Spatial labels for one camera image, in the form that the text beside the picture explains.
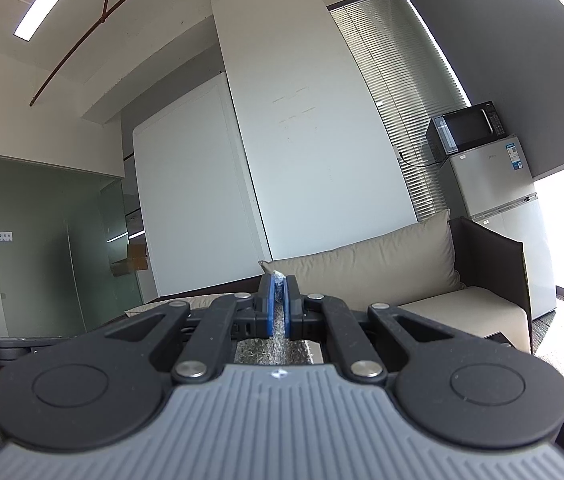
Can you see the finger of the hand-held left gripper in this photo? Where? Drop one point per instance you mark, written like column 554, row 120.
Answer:
column 9, row 349

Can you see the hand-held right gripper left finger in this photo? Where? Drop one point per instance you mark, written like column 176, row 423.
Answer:
column 268, row 310

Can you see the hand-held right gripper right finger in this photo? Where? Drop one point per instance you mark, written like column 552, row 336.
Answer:
column 290, row 310

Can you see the grey fluffy towel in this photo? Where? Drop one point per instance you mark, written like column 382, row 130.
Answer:
column 277, row 352

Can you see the small door sign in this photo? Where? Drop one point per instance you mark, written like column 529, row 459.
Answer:
column 4, row 237

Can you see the large beige cushion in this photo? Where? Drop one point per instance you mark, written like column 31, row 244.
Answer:
column 376, row 260

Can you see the white board panel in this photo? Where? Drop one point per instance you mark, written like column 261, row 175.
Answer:
column 192, row 195

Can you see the dark brown sofa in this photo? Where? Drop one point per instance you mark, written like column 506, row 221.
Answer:
column 491, row 265

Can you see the grey window blinds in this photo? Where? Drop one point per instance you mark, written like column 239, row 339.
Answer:
column 401, row 100

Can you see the white fridge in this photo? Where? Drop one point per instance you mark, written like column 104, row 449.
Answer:
column 501, row 195

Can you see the black microwave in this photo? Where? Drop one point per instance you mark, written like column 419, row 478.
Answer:
column 461, row 132

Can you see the red ceiling pipe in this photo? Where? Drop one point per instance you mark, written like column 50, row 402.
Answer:
column 94, row 27

